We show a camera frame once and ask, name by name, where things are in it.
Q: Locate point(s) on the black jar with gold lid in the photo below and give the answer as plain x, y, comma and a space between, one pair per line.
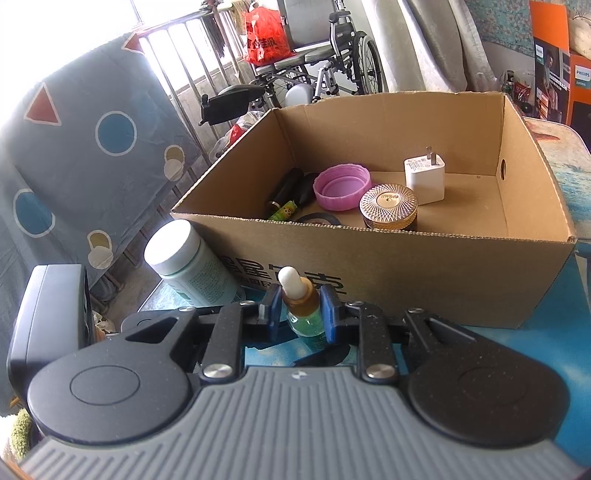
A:
388, 205

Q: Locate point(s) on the teal patterned wall cloth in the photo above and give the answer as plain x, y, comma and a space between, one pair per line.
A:
498, 18

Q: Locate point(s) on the pink plastic lid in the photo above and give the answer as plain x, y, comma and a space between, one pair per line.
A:
341, 189

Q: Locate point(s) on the white bottle with green label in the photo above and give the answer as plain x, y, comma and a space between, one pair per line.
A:
189, 263

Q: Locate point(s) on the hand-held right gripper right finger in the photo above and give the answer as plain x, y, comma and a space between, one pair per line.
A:
328, 318

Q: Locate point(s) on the red plastic bag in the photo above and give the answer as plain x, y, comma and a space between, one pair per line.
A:
265, 37

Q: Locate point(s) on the brown cardboard box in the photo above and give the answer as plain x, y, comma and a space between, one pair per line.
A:
438, 272

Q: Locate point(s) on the black tape roll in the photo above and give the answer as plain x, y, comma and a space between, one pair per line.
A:
318, 219

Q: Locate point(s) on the green lip balm tube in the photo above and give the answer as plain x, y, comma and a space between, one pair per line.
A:
286, 211

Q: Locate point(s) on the grey printed blanket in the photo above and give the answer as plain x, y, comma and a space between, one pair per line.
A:
92, 184

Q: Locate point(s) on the black padded wheelchair rest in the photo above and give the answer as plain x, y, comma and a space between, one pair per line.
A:
235, 99

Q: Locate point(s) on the white round object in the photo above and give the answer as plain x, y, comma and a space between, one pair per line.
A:
298, 94

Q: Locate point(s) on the grey wheelchair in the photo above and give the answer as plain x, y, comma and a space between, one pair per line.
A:
309, 27

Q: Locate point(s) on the orange appliance box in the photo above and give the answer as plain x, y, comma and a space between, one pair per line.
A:
579, 87

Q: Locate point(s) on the metal railing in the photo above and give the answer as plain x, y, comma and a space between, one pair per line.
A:
194, 69

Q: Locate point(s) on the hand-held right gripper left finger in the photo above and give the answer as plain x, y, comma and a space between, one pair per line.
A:
272, 318

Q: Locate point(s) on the green fuzzy cloth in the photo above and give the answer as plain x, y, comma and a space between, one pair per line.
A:
21, 434

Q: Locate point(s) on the black flashlight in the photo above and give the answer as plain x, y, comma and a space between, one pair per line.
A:
286, 187

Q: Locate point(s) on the green dropper bottle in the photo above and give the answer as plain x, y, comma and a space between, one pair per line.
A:
300, 318

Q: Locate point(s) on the white plug charger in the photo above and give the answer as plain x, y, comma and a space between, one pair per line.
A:
427, 177

